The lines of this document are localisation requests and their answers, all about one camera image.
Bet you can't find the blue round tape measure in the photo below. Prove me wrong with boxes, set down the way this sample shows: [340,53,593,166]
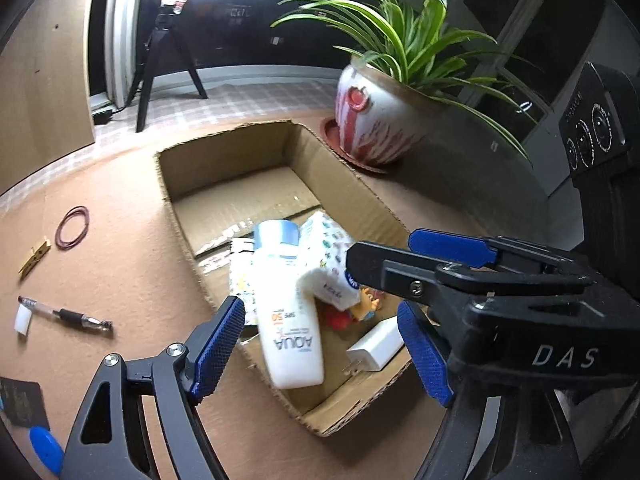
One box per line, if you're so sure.
[29,425,66,478]

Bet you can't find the wooden clothespin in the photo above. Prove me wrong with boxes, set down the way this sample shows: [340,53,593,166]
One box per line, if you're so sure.
[17,237,52,281]

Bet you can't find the black card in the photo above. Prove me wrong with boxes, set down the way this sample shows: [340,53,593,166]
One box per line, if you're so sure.
[0,376,51,428]

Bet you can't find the orange toy keychain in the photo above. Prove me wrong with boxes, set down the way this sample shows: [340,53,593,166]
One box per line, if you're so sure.
[320,285,391,331]

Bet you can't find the cardboard box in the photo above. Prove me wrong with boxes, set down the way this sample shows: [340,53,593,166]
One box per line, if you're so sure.
[152,120,441,438]

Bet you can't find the patterned sachet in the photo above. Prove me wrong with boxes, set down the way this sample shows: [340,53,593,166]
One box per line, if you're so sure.
[229,255,258,317]

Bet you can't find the white and red flowerpot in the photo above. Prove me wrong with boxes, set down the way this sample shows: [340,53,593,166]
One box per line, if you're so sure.
[335,55,451,166]

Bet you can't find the black tripod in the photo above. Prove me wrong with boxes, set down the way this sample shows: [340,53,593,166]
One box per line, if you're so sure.
[131,2,208,133]

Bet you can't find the black gel pen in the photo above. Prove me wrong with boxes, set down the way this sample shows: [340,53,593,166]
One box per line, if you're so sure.
[17,296,115,333]

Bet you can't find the light wooden board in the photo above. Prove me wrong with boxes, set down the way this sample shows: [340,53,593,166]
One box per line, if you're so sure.
[0,0,98,196]

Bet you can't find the white sunscreen tube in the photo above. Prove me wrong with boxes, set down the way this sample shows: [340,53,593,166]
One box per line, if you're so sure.
[251,220,326,390]

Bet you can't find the dark red hair ties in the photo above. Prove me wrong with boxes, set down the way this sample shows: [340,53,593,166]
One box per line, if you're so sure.
[54,205,92,251]

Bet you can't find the green spider plant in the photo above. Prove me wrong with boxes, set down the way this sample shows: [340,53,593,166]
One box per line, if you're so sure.
[270,0,533,161]

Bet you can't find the white charger plug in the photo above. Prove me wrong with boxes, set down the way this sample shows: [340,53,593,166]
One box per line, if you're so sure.
[342,317,407,376]

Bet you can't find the red pot saucer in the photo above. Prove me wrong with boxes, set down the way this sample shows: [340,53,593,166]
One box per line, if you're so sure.
[320,116,396,175]

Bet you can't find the white eraser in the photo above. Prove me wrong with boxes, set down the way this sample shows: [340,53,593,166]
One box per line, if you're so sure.
[13,306,35,336]

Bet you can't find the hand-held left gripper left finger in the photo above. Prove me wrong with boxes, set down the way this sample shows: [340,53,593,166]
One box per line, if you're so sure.
[62,295,247,480]

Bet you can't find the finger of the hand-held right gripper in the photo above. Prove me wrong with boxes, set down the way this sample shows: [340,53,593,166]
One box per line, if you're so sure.
[346,241,493,321]
[408,229,601,283]

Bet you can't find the patterned tissue packet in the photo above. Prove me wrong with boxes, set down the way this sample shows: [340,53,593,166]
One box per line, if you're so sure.
[295,211,368,311]

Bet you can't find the checkered cloth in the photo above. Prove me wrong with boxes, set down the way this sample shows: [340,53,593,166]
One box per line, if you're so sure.
[0,77,351,211]

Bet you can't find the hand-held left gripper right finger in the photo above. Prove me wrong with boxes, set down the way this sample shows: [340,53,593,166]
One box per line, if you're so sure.
[397,301,581,480]

